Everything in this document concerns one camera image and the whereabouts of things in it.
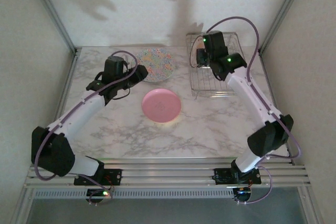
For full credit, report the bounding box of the multicolour scribble pattern plate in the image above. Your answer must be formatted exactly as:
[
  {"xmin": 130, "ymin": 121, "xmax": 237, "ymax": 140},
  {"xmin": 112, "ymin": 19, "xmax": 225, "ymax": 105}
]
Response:
[{"xmin": 130, "ymin": 47, "xmax": 176, "ymax": 83}]

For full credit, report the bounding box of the pink plate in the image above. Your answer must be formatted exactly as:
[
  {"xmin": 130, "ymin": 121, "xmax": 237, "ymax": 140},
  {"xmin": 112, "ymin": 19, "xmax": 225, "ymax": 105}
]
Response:
[{"xmin": 141, "ymin": 88, "xmax": 182, "ymax": 124}]

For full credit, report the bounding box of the controller board with LED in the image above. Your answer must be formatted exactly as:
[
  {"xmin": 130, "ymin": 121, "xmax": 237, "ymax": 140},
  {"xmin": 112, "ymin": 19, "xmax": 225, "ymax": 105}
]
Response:
[
  {"xmin": 233, "ymin": 187, "xmax": 251, "ymax": 202},
  {"xmin": 86, "ymin": 189, "xmax": 111, "ymax": 204}
]

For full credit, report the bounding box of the purple cable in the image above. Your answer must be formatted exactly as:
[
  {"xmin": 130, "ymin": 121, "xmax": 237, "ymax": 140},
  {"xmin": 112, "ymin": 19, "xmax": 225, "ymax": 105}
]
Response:
[
  {"xmin": 33, "ymin": 50, "xmax": 139, "ymax": 206},
  {"xmin": 206, "ymin": 16, "xmax": 302, "ymax": 205}
]

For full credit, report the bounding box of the thin black camera cable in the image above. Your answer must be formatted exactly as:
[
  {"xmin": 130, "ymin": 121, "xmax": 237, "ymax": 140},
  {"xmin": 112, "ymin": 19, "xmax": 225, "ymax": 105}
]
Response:
[{"xmin": 111, "ymin": 87, "xmax": 131, "ymax": 102}]

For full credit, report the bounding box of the wire dish rack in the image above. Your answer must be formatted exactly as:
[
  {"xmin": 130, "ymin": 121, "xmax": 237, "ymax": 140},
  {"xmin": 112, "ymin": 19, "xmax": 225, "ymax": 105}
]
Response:
[{"xmin": 185, "ymin": 31, "xmax": 245, "ymax": 98}]

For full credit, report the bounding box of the aluminium side rail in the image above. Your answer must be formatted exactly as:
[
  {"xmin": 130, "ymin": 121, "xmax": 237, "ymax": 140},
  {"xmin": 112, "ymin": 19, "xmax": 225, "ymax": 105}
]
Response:
[
  {"xmin": 41, "ymin": 47, "xmax": 80, "ymax": 162},
  {"xmin": 258, "ymin": 48, "xmax": 292, "ymax": 158}
]

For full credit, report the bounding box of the aluminium frame post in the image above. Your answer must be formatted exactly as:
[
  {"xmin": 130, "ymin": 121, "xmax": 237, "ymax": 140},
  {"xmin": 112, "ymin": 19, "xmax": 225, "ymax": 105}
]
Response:
[
  {"xmin": 259, "ymin": 0, "xmax": 310, "ymax": 54},
  {"xmin": 26, "ymin": 0, "xmax": 78, "ymax": 54}
]

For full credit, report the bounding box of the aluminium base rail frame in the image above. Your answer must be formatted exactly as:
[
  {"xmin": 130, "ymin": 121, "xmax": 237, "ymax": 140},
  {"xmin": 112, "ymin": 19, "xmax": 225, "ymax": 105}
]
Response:
[{"xmin": 25, "ymin": 157, "xmax": 312, "ymax": 189}]

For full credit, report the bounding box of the grey slotted cable duct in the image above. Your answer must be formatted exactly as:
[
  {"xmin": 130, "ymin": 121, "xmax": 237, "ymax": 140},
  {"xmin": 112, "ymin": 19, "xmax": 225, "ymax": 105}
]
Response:
[{"xmin": 34, "ymin": 188, "xmax": 234, "ymax": 199}]

